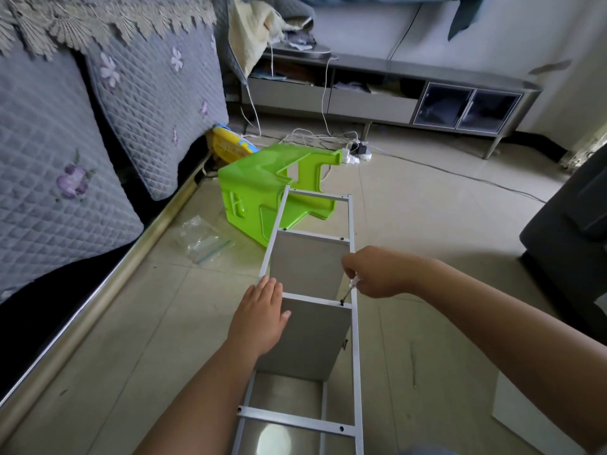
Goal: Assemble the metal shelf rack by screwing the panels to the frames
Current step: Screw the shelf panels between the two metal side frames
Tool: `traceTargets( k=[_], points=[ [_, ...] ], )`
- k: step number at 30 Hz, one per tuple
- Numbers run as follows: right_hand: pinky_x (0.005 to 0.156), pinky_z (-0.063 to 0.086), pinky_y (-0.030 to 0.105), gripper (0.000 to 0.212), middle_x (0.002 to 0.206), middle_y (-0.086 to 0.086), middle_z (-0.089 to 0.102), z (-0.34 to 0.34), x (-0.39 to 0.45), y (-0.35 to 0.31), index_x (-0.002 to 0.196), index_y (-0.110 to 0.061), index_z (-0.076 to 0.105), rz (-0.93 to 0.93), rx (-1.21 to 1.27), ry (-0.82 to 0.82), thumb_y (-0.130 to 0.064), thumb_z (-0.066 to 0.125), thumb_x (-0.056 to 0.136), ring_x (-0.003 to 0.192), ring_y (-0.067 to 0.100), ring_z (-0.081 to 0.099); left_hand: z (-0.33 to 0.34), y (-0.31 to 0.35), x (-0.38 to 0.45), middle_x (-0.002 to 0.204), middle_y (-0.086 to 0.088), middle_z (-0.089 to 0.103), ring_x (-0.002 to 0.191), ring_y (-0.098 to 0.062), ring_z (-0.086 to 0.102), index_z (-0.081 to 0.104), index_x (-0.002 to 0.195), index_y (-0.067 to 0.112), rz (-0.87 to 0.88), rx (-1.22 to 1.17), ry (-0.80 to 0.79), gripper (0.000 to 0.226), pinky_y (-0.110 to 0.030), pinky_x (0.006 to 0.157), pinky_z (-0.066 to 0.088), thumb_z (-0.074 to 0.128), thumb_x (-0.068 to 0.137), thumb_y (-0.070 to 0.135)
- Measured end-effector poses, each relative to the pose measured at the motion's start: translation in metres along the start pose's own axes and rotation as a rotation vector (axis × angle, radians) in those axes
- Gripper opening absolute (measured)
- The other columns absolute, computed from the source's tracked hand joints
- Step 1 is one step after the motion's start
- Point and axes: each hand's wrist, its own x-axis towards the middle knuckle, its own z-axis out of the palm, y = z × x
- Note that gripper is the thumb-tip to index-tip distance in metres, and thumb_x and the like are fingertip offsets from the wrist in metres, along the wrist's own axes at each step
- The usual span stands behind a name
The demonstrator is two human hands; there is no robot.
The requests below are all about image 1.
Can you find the person's left hand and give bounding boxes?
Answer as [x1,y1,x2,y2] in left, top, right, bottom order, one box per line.
[226,276,292,361]

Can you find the person's right hand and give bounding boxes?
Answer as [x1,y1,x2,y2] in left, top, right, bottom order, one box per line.
[341,245,428,300]

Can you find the white wooden board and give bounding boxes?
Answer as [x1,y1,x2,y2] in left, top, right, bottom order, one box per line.
[256,293,354,382]
[268,230,352,301]
[490,371,589,455]

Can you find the clear plastic screw bag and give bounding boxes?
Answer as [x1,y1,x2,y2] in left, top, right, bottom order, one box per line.
[173,215,233,266]

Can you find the white metal frame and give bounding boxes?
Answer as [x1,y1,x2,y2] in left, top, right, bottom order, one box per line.
[230,185,366,455]
[317,379,331,455]

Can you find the person's left forearm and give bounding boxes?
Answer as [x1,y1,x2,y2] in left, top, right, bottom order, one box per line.
[133,341,262,455]

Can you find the person's right forearm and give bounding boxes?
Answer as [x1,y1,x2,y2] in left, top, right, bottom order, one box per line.
[410,260,607,451]

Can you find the white power strip with plugs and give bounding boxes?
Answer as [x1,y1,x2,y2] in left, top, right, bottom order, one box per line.
[347,139,374,165]

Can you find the green plastic stool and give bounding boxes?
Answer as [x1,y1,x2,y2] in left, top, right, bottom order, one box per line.
[217,142,346,249]

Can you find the yellow plastic basket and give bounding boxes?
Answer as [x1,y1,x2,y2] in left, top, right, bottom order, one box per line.
[209,123,260,165]

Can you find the grey marble TV cabinet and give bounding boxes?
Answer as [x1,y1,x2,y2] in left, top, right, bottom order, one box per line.
[232,47,544,162]

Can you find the grey sofa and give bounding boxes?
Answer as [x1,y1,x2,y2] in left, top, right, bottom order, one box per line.
[518,142,607,342]

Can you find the patterned beige curtain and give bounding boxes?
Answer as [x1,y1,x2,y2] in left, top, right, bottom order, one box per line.
[560,118,607,173]

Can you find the grey textured furniture cover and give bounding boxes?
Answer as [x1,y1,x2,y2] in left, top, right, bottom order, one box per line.
[0,0,231,304]

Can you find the blue cloth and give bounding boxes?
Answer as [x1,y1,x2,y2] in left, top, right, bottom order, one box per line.
[285,0,487,42]

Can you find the pile of pale cloth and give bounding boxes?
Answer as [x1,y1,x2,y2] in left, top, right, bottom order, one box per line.
[226,0,316,82]

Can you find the long dark cable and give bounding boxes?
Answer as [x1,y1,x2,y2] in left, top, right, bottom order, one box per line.
[372,151,549,205]

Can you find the tangle of white cables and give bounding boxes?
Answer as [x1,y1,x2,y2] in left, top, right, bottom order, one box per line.
[237,42,376,167]

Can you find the chrome metal base rail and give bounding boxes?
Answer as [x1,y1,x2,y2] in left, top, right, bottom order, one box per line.
[0,161,214,442]

